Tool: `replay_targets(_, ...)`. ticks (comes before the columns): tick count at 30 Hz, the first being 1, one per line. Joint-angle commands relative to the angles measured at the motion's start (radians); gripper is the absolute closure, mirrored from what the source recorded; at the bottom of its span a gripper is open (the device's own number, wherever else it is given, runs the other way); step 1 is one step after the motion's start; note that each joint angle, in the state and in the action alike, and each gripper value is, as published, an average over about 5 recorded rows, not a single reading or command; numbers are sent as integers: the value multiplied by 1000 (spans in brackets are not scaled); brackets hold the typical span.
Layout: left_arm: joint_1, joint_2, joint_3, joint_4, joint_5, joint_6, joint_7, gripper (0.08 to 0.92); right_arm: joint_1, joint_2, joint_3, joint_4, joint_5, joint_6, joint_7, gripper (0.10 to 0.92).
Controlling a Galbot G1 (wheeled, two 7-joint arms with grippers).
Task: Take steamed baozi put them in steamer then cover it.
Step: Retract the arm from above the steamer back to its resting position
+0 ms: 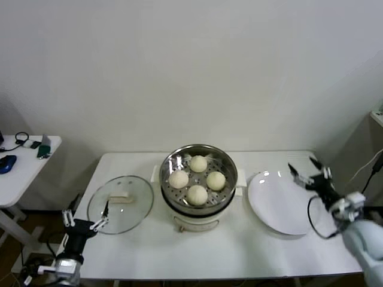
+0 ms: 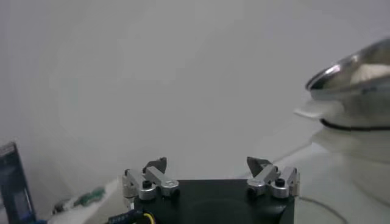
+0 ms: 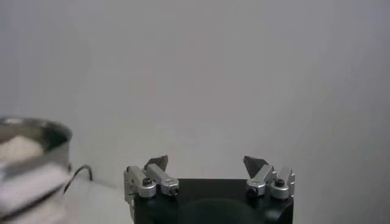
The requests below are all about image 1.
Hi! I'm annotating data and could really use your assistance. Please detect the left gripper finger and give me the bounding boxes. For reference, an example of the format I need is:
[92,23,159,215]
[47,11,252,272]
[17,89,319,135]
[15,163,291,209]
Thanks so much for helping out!
[90,200,110,232]
[62,193,83,227]

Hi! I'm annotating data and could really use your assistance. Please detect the white side table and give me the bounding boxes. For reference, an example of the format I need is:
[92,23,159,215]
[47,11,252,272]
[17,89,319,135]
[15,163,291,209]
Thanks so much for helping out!
[0,135,62,258]

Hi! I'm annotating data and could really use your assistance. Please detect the glass lid with cream handle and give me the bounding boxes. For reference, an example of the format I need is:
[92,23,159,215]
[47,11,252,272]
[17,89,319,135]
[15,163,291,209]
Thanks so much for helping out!
[86,175,154,236]

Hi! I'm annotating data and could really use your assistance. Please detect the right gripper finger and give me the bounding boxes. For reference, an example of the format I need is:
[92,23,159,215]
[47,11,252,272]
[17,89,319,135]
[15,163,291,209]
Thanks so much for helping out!
[309,155,333,181]
[287,162,314,188]

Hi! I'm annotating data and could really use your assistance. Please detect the black cable with adapter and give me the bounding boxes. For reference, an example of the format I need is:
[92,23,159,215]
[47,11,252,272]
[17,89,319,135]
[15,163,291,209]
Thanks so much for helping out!
[361,157,383,195]

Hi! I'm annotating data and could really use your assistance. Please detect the stainless steel steamer basket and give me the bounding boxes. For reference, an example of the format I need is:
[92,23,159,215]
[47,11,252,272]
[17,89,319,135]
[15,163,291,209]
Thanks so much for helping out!
[150,144,247,215]

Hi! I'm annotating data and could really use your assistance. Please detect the black looped cable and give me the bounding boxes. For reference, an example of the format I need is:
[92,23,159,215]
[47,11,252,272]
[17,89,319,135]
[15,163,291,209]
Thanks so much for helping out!
[0,132,30,153]

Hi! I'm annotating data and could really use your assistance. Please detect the white cabinet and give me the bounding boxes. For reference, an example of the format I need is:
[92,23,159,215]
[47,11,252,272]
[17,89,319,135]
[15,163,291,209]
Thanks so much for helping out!
[363,109,383,222]

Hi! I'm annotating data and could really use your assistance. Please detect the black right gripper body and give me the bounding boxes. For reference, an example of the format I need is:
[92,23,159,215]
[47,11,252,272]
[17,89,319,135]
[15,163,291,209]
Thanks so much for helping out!
[306,174,344,209]

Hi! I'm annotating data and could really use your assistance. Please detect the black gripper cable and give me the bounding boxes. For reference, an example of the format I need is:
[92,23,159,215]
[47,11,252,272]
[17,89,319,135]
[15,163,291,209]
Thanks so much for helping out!
[45,231,67,258]
[307,196,345,240]

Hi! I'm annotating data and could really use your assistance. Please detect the white round plate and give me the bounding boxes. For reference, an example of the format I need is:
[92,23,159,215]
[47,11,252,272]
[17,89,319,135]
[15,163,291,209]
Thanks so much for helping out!
[247,170,318,236]

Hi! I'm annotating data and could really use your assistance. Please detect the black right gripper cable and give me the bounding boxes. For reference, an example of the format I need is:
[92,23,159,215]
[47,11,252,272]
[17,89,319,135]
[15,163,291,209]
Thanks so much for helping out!
[307,196,345,240]

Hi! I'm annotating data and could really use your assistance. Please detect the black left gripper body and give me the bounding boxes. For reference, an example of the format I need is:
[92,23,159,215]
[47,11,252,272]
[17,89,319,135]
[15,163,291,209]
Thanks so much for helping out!
[65,218,98,255]

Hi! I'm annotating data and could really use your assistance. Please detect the white steamed baozi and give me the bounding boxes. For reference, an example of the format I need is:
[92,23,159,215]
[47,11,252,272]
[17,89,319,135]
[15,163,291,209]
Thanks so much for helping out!
[206,171,226,191]
[187,184,209,206]
[168,170,190,190]
[190,154,208,173]

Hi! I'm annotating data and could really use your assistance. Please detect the white wall cable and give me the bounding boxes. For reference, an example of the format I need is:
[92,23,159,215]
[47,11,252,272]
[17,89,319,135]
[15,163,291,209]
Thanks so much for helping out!
[348,148,383,182]

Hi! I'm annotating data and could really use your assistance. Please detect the blue computer mouse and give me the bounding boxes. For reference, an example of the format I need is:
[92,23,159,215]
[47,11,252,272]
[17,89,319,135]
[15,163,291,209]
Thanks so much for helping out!
[0,155,17,175]

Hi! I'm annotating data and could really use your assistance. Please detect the cream electric cooking pot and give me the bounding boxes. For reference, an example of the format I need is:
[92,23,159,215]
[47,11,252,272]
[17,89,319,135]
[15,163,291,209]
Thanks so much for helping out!
[161,187,244,234]

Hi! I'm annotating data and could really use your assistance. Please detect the green circuit board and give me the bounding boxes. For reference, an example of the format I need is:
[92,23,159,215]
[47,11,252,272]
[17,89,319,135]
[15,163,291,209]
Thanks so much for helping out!
[37,133,52,160]

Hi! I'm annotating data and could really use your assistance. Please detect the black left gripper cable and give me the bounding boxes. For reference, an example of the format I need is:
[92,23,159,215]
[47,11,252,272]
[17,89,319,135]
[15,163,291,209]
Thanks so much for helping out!
[45,231,67,258]

